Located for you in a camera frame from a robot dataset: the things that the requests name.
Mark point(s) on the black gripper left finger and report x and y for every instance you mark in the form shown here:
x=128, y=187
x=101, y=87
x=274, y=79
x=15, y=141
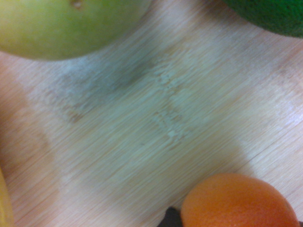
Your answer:
x=170, y=218

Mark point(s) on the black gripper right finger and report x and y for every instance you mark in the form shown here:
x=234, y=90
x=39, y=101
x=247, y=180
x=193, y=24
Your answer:
x=300, y=224

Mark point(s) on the orange tangerine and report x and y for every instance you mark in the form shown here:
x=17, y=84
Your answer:
x=236, y=203

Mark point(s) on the wooden serving tray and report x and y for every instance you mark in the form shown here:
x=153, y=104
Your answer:
x=151, y=123

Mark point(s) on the yellow lemon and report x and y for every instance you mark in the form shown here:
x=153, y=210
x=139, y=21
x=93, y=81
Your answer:
x=4, y=203

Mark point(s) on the dark green lime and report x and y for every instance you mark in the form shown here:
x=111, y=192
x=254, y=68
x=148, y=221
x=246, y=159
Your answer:
x=272, y=14

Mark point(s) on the green apple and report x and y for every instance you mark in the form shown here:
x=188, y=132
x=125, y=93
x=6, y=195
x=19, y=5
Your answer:
x=59, y=26

